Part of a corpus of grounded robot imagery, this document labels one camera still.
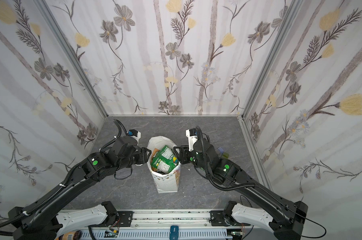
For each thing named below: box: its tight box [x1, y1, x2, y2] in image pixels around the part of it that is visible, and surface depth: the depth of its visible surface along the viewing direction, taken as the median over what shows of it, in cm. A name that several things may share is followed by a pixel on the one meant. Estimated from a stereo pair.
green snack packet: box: [151, 145, 178, 174], surface depth 74 cm
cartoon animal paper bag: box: [147, 136, 181, 194], surface depth 72 cm
